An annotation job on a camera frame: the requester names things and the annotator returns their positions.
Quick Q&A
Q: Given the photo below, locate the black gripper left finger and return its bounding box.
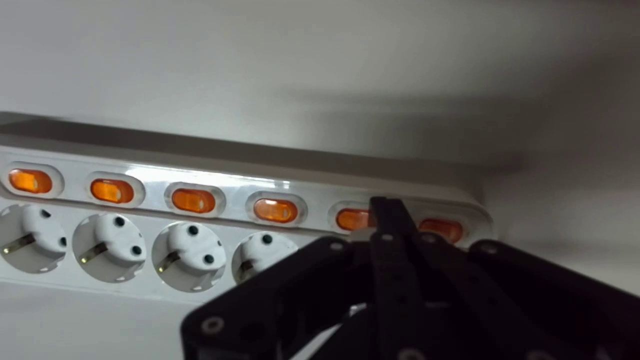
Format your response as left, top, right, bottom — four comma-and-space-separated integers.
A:
179, 236, 371, 360

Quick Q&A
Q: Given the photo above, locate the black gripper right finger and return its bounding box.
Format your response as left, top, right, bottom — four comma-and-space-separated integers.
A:
370, 198, 640, 360

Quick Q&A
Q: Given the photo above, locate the white six-socket power strip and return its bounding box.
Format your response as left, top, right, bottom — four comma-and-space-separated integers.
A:
0, 112, 494, 303

